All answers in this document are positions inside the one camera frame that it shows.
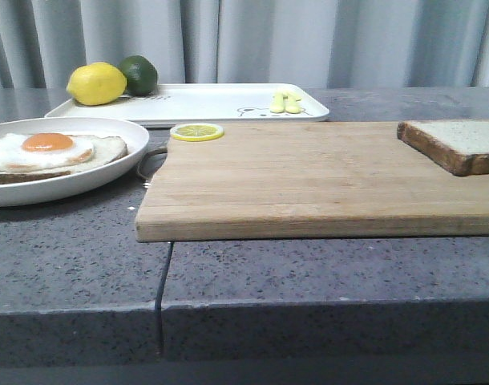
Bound white round plate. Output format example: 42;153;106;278
0;117;149;207

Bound bread slice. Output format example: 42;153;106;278
397;120;489;176
0;134;127;184

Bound white rectangular tray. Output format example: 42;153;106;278
46;83;329;128

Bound wooden cutting board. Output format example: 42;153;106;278
135;122;489;241

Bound lemon slice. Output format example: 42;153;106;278
170;123;224;142

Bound green lime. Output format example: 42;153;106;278
118;55;159;96

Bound front yellow lemon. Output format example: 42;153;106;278
67;62;127;106

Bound fried egg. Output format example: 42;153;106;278
0;133;95;172

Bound grey curtain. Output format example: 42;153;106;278
0;1;489;88

